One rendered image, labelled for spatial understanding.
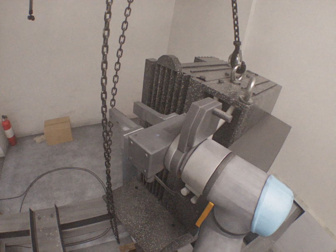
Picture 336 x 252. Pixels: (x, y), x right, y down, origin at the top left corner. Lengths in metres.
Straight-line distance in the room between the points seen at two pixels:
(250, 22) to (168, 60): 1.41
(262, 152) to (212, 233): 0.34
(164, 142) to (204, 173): 0.07
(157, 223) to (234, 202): 0.77
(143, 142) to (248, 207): 0.16
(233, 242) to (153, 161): 0.17
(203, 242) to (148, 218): 0.71
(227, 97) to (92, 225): 1.32
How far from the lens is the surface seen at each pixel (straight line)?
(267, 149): 0.59
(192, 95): 0.56
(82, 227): 1.51
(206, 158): 0.23
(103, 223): 1.49
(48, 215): 1.34
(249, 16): 1.90
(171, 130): 0.27
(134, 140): 0.25
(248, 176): 0.22
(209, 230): 0.29
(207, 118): 0.22
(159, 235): 0.94
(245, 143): 0.56
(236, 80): 0.64
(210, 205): 0.55
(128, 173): 1.39
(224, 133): 0.65
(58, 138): 2.82
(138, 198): 1.03
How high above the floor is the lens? 1.77
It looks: 34 degrees down
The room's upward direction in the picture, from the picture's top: 10 degrees clockwise
